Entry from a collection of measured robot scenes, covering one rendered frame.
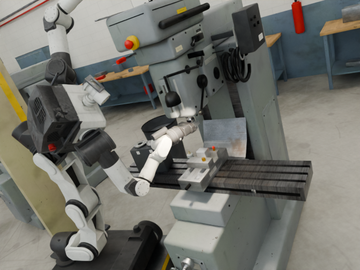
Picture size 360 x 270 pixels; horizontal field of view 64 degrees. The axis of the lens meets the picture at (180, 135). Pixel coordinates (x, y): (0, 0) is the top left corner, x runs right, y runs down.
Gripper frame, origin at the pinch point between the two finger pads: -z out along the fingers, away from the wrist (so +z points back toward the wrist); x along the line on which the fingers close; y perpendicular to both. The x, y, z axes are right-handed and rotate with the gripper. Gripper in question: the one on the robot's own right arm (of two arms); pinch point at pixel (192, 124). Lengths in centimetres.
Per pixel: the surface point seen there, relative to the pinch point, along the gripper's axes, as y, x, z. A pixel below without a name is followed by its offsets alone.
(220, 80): -15.5, -4.2, -26.3
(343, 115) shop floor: 119, 29, -253
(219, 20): -46, 3, -46
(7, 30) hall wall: -162, 940, -140
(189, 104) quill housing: -15.3, -10.9, 5.7
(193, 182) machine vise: 25.5, -9.5, 18.2
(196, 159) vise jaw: 20.7, -1.1, 5.4
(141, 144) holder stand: 11.8, 40.1, 14.5
